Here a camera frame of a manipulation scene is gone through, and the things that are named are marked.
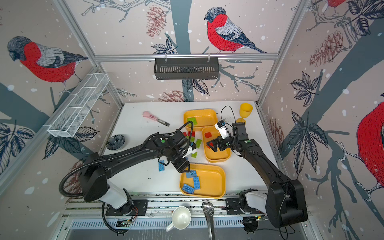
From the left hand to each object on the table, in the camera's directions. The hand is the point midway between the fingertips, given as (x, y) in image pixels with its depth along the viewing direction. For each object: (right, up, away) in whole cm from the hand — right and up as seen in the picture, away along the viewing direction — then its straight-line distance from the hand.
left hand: (186, 167), depth 75 cm
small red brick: (+14, +13, +27) cm, 33 cm away
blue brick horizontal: (+1, -12, +2) cm, 12 cm away
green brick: (+2, +24, +35) cm, 43 cm away
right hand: (+15, +12, +8) cm, 21 cm away
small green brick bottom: (+4, +2, +15) cm, 16 cm away
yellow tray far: (+12, +25, +38) cm, 47 cm away
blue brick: (+5, -10, +4) cm, 12 cm away
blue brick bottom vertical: (-16, -4, +12) cm, 20 cm away
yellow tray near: (+14, -10, +6) cm, 18 cm away
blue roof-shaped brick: (+2, -6, +6) cm, 9 cm away
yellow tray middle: (+14, +2, +15) cm, 21 cm away
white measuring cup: (-2, -23, -6) cm, 23 cm away
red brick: (+3, +14, +25) cm, 29 cm away
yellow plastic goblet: (+38, +31, +21) cm, 53 cm away
